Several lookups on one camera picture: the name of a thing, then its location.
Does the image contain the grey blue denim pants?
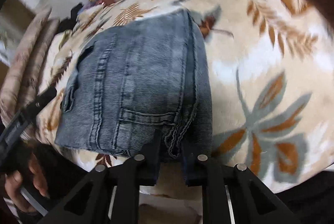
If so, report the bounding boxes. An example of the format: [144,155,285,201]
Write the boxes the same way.
[54,7,214,159]

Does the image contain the person's left hand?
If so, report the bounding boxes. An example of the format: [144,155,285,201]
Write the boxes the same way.
[1,141,49,216]

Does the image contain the brown striped folded quilt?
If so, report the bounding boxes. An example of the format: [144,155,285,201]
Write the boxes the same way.
[1,6,60,127]

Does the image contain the beige leaf pattern blanket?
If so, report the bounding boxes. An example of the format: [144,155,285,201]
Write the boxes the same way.
[36,0,333,192]

